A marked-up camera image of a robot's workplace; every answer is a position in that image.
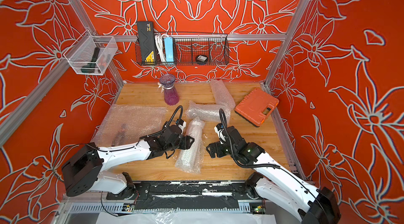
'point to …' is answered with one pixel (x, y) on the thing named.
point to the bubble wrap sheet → (142, 121)
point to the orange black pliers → (121, 138)
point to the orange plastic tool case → (255, 107)
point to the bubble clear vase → (191, 160)
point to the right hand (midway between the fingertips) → (210, 147)
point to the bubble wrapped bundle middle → (206, 112)
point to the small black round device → (201, 59)
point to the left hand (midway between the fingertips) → (192, 140)
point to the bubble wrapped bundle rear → (222, 94)
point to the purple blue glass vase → (171, 95)
